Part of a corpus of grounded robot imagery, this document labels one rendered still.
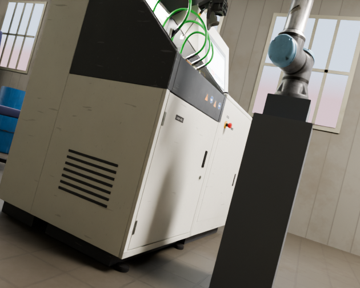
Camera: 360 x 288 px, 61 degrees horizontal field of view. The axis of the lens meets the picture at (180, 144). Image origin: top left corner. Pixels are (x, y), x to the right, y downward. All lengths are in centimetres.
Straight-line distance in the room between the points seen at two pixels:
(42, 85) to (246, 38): 296
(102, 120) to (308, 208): 277
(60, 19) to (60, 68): 28
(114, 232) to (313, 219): 272
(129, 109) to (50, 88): 52
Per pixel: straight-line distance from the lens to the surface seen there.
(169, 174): 144
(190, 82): 145
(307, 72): 147
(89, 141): 146
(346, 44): 403
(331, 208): 371
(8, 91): 426
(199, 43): 217
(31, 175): 171
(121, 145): 134
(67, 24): 178
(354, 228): 374
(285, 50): 134
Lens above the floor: 55
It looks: 2 degrees up
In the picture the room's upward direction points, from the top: 15 degrees clockwise
